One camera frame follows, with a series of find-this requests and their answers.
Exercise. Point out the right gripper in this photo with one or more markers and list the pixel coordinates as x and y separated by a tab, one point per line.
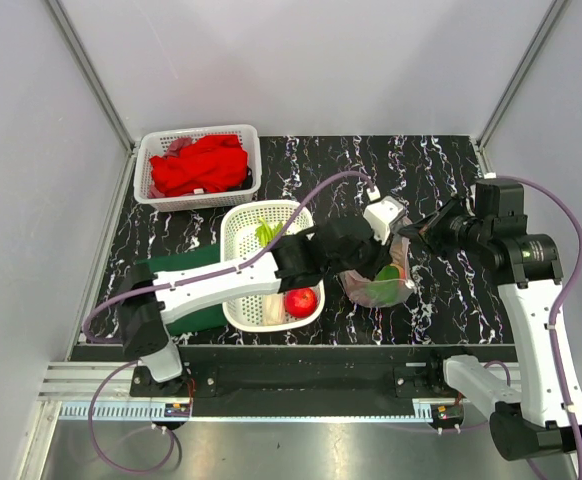
430	230

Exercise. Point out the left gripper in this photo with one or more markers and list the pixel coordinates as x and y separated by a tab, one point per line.
381	258

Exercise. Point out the green fake pepper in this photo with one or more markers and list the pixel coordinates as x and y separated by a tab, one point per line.
387	273

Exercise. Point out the clear zip top bag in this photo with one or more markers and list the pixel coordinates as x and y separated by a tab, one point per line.
370	294

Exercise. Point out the red fake apple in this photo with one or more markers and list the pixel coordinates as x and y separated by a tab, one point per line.
300	303

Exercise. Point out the beige fake garlic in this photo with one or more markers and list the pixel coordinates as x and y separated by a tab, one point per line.
273	312

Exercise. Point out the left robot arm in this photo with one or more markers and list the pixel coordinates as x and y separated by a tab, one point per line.
151	300

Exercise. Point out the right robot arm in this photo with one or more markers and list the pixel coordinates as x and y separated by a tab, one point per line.
544	415

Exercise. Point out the orange fake fruit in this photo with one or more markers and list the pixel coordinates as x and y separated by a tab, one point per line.
401	271

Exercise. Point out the large white perforated basket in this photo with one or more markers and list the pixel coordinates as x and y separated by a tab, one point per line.
238	241

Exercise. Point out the green cloth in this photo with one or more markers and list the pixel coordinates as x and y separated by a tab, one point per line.
202	320

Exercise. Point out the red cloth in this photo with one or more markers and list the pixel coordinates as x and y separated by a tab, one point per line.
212	164

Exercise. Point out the grey pink cloth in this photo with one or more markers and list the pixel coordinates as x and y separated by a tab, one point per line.
176	146

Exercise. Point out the small white basket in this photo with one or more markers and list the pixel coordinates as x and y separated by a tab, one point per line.
157	143

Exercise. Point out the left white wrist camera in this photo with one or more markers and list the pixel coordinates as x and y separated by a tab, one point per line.
383	214

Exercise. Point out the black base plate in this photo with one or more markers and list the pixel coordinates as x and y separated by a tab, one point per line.
309	381

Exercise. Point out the right aluminium frame post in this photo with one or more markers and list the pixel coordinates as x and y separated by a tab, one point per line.
550	19

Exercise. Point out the aluminium frame post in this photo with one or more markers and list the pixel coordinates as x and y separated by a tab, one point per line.
80	55
550	19

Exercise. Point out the white cable duct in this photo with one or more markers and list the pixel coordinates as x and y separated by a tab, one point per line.
157	411

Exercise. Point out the left aluminium frame post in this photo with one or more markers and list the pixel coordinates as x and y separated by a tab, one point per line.
80	55

